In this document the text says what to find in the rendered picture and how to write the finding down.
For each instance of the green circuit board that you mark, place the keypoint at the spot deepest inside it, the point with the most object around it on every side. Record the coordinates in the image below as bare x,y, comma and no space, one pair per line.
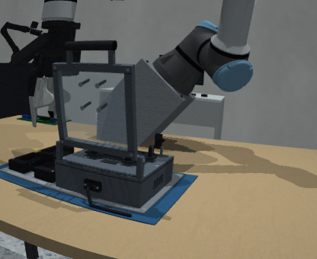
27,117

